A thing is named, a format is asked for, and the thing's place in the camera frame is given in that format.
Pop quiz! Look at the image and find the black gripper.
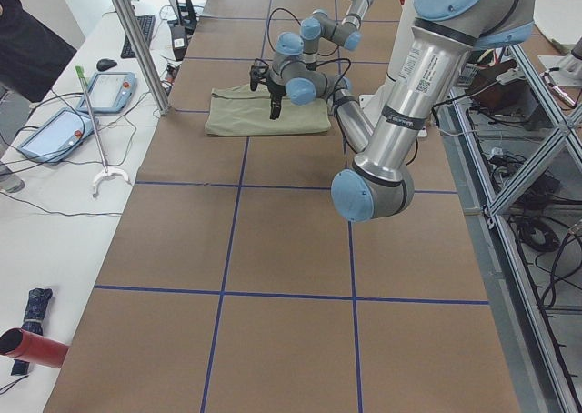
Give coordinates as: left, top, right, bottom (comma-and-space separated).
266, 69, 286, 120

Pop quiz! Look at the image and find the olive green long-sleeve shirt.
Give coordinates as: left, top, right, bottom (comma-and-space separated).
205, 84, 331, 136

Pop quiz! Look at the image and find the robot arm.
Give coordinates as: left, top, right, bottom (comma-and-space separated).
300, 0, 374, 71
250, 0, 535, 222

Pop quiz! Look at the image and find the black keyboard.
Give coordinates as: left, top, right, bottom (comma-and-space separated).
120, 15, 156, 59

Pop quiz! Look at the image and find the far teach pendant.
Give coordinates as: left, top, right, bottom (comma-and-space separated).
80, 72, 136, 116

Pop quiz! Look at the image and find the teach pendant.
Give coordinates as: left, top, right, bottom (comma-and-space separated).
80, 72, 136, 116
16, 108, 93, 163

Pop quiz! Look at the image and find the black computer mouse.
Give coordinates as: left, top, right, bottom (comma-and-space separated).
96, 58, 117, 72

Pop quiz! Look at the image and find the white grabber stick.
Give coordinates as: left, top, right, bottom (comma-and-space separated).
75, 65, 131, 199

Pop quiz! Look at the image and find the near teach pendant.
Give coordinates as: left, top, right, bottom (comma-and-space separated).
16, 108, 93, 163

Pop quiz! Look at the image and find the person in black shirt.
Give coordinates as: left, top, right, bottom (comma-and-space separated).
0, 0, 77, 194

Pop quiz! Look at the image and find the dark blue folded umbrella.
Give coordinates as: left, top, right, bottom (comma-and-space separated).
11, 287, 53, 376

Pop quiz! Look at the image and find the red cylinder tube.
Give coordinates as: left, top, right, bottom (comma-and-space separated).
1, 327, 69, 368

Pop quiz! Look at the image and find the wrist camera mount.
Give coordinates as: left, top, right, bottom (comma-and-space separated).
249, 58, 269, 92

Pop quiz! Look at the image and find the aluminium frame post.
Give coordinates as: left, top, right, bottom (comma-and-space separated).
112, 0, 170, 116

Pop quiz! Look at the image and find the aluminium frame rack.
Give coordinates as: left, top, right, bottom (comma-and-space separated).
435, 35, 581, 412

